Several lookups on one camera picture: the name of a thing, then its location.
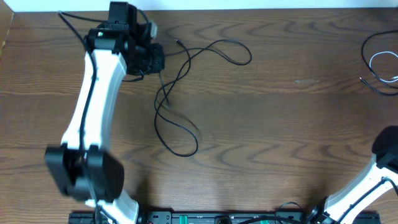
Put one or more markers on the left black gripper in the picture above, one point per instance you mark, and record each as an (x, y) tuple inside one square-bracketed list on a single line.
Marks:
[(156, 58)]

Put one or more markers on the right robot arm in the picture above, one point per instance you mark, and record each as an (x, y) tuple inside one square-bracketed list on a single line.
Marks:
[(378, 177)]

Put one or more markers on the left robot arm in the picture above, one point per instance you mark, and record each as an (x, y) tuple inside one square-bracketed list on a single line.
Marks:
[(81, 165)]

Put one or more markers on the cardboard panel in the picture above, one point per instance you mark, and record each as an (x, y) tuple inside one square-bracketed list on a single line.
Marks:
[(6, 19)]

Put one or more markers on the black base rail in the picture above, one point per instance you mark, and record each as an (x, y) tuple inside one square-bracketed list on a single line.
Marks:
[(167, 217)]

